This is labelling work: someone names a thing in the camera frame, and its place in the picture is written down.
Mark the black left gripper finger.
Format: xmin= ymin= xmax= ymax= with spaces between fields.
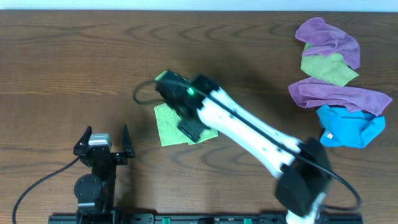
xmin=74 ymin=126 xmax=92 ymax=152
xmin=122 ymin=124 xmax=134 ymax=154

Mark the light green microfiber cloth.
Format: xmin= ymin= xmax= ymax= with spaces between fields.
xmin=154 ymin=86 xmax=218 ymax=147

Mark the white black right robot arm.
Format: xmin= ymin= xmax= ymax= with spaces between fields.
xmin=155 ymin=70 xmax=331 ymax=223

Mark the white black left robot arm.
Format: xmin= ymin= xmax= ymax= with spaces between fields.
xmin=73 ymin=125 xmax=135 ymax=214

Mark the lower purple cloth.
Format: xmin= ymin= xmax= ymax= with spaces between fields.
xmin=288 ymin=78 xmax=392 ymax=116

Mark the purple cloth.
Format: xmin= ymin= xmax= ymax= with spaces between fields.
xmin=295 ymin=17 xmax=360 ymax=69
xmin=288 ymin=78 xmax=392 ymax=116

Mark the olive green cloth in pile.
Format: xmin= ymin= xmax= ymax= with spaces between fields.
xmin=300 ymin=53 xmax=359 ymax=86

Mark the upper purple cloth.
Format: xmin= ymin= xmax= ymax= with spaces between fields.
xmin=295 ymin=17 xmax=360 ymax=69

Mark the blue cloth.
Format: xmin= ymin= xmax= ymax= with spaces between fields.
xmin=317 ymin=105 xmax=386 ymax=149

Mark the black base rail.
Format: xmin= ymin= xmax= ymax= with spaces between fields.
xmin=48 ymin=212 xmax=363 ymax=224

